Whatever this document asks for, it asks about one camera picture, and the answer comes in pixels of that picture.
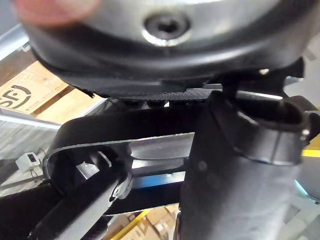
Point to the yellow shelf beam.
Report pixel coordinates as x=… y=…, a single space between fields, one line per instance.
x=130 y=225

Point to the small white box device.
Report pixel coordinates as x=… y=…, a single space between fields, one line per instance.
x=28 y=161

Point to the black silver robot body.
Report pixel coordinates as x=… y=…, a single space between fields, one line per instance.
x=105 y=122

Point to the brown cardboard box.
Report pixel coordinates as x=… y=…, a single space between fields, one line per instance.
x=161 y=222

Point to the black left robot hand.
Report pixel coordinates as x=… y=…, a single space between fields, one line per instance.
x=155 y=62

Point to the cardboard box with black logo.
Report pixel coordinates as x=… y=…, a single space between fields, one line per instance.
x=37 y=95

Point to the grey metal shelf frame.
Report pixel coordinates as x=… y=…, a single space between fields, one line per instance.
x=12 y=40

